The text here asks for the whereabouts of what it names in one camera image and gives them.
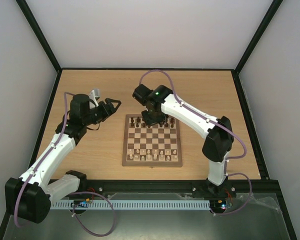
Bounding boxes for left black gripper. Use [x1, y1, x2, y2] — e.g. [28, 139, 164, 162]
[84, 98, 122, 126]

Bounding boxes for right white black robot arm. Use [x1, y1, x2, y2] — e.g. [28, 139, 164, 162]
[132, 84, 234, 196]

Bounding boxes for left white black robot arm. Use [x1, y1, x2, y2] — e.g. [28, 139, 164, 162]
[4, 90, 122, 227]

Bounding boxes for wooden chess board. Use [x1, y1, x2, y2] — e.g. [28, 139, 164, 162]
[122, 114, 183, 168]

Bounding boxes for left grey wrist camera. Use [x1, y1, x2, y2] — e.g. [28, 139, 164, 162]
[88, 88, 100, 109]

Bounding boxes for light blue cable duct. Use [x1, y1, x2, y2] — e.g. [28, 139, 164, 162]
[51, 199, 211, 211]

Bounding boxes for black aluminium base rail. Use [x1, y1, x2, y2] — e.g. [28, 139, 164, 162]
[85, 179, 283, 200]

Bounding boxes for black frame post left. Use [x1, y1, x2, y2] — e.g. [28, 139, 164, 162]
[16, 0, 63, 73]

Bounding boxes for black frame post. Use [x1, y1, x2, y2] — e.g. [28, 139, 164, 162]
[16, 0, 63, 73]
[233, 0, 285, 75]

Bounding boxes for black frame post right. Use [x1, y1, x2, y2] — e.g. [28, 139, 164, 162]
[233, 0, 285, 75]

